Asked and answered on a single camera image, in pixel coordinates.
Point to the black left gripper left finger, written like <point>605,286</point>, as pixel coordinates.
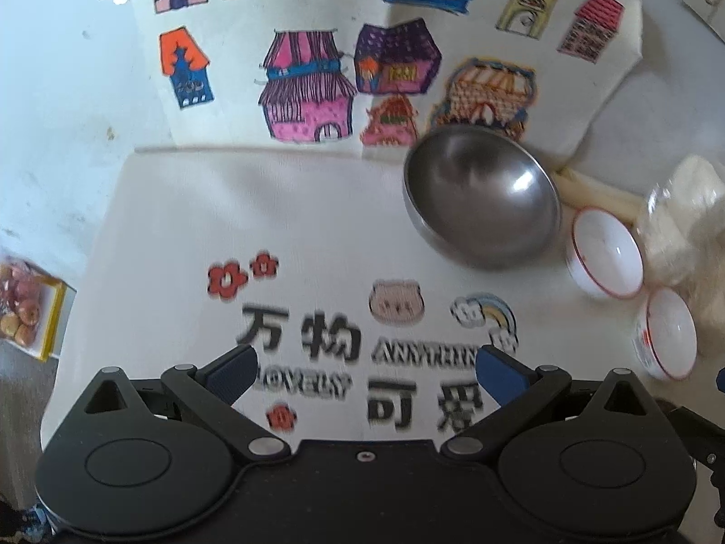
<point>153,458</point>

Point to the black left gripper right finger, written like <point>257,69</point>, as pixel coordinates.
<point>566,458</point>

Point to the white red-rimmed bowl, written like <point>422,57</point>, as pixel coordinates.
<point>664,336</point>
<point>602,257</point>

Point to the large stainless steel bowl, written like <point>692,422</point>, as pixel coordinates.
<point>480,198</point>

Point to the white printed table mat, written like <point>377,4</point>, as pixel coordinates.
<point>366,337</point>

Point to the clear bag of buns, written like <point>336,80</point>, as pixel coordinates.
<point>680,231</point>

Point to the rolled cream paper tube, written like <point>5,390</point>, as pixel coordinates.
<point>581,191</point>

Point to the colourful houses drawing sheet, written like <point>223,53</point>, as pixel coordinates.
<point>369,77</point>

